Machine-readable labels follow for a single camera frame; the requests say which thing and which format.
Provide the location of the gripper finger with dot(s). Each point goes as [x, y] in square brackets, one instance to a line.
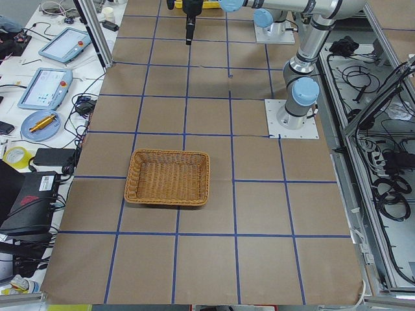
[190, 29]

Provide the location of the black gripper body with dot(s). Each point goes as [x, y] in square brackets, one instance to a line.
[192, 7]

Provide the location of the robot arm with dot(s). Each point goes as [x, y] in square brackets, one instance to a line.
[302, 90]
[272, 21]

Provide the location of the spare yellow tape roll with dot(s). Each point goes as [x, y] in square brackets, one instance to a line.
[17, 157]

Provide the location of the yellow plastic basket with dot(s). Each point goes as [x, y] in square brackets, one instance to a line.
[206, 5]

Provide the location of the teach pendant far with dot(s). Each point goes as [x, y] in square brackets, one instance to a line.
[66, 46]

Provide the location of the teach pendant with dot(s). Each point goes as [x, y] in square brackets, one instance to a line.
[66, 46]
[47, 89]

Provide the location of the brown wicker basket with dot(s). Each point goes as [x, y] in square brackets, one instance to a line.
[168, 177]

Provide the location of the teach pendant near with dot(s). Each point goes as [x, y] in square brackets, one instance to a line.
[47, 89]

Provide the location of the blue plate with brass part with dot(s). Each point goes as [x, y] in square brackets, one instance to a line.
[41, 125]

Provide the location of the black power adapter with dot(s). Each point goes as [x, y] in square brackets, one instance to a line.
[54, 157]

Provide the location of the black computer box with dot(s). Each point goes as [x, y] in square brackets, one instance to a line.
[26, 201]

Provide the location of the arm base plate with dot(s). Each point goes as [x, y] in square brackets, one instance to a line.
[275, 34]
[282, 125]

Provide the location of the aluminium frame post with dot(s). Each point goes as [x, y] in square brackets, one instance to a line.
[88, 14]

